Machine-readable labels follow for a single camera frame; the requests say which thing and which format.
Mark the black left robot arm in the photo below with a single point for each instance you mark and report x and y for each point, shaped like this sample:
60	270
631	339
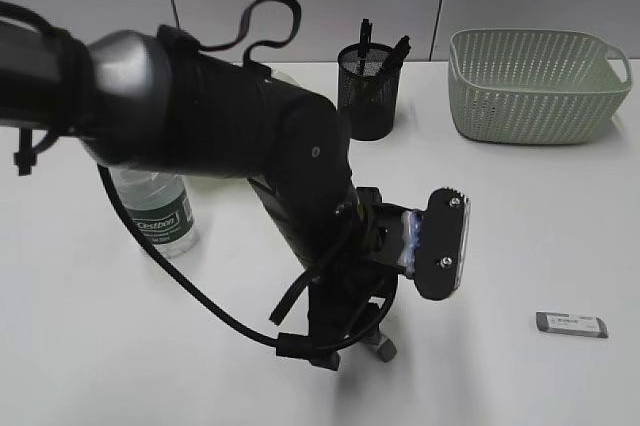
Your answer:
165	103

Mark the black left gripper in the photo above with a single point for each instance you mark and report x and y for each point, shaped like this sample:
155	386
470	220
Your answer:
348	292

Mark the black marker pen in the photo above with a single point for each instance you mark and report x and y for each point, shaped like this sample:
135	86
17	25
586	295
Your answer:
396	56
364	45

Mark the pale green woven basket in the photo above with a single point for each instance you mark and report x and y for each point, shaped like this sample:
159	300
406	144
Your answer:
535	87

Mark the grey white eraser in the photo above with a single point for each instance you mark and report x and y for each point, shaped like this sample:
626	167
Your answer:
380	345
571	324

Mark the clear water bottle green label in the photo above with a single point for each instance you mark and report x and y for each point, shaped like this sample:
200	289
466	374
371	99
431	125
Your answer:
159	205

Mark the black mesh pen holder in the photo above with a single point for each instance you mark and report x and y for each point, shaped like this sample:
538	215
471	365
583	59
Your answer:
365	95

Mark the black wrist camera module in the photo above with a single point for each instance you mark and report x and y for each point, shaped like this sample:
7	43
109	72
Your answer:
434	243

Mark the pale green wavy plate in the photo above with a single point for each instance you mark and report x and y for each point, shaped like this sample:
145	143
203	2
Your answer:
283	77

